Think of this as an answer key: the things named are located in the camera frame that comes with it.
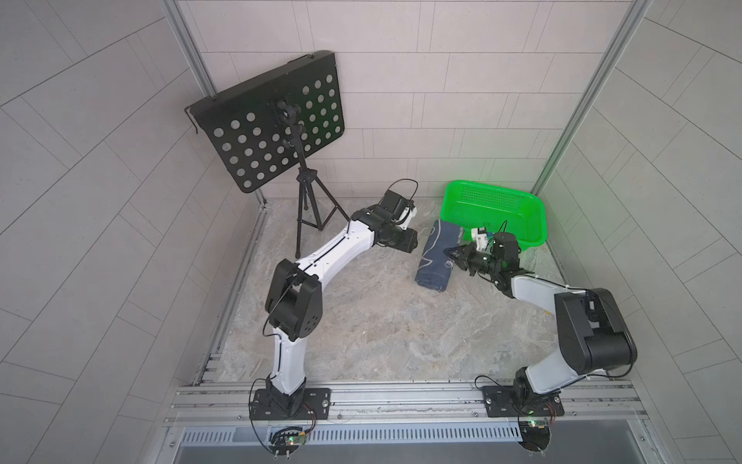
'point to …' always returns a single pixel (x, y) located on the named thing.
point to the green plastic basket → (470, 206)
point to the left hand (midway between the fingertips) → (416, 241)
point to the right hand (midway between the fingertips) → (445, 251)
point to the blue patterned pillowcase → (436, 266)
